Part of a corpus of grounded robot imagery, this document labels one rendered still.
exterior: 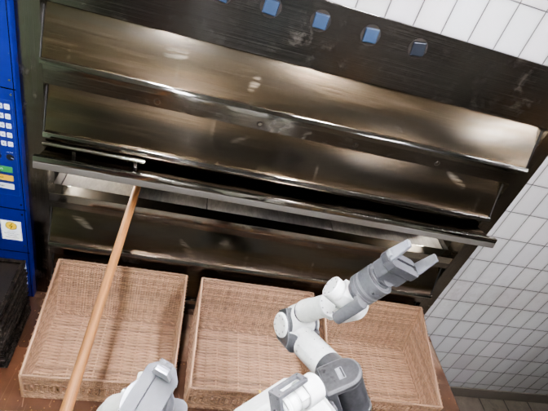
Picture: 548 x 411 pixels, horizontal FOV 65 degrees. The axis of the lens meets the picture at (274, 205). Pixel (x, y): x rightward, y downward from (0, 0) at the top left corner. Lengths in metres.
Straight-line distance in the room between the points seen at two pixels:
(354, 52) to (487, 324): 1.82
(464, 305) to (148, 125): 1.84
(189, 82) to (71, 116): 0.43
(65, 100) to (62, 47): 0.19
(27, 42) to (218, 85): 0.59
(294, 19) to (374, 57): 0.29
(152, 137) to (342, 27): 0.74
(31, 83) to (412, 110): 1.30
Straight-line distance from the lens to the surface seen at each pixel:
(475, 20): 1.61
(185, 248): 1.92
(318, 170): 1.68
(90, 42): 1.52
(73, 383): 1.30
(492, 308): 2.67
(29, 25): 1.56
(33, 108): 1.68
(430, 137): 1.73
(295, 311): 1.36
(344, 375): 1.20
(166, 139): 1.60
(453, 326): 2.69
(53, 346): 2.10
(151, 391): 0.74
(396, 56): 1.55
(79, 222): 1.93
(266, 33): 1.44
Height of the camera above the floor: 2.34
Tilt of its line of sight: 36 degrees down
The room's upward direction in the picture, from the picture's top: 20 degrees clockwise
